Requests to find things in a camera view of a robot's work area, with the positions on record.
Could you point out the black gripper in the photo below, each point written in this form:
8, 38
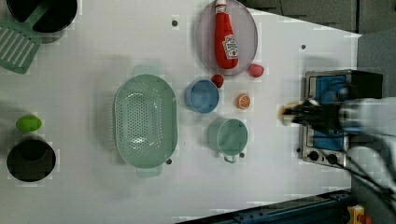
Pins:
325, 118

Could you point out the peeled toy banana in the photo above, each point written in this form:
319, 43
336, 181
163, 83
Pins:
284, 113

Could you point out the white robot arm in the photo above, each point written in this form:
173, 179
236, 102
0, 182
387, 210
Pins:
363, 117

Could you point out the silver black toaster oven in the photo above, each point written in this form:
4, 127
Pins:
331, 87

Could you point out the toy orange half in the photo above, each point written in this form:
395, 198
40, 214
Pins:
242, 101

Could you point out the pink red strawberry toy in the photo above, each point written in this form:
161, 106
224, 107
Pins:
255, 70

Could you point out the green plastic cup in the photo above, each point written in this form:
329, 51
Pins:
228, 137

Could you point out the small red strawberry toy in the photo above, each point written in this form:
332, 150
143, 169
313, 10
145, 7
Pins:
218, 80

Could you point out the blue plastic bowl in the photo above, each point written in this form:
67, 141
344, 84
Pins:
201, 96

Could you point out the grey round plate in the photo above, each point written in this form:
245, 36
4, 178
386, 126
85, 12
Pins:
245, 34

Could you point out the red plush ketchup bottle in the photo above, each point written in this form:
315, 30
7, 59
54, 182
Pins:
226, 50

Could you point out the yellow red emergency button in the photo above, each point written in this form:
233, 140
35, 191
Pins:
358, 216

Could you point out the green plastic colander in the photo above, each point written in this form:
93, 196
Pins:
145, 121

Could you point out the black pot top left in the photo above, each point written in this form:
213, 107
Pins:
46, 18

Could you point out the black pot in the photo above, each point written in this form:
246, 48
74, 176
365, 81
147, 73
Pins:
46, 18
31, 160

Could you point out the green toy lime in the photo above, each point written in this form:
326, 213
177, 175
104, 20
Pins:
28, 123

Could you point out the black pot lower left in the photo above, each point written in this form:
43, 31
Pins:
31, 160

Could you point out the green plastic spatula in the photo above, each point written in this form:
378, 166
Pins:
19, 42

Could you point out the blue metal frame rail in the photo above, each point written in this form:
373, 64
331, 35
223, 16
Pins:
326, 208

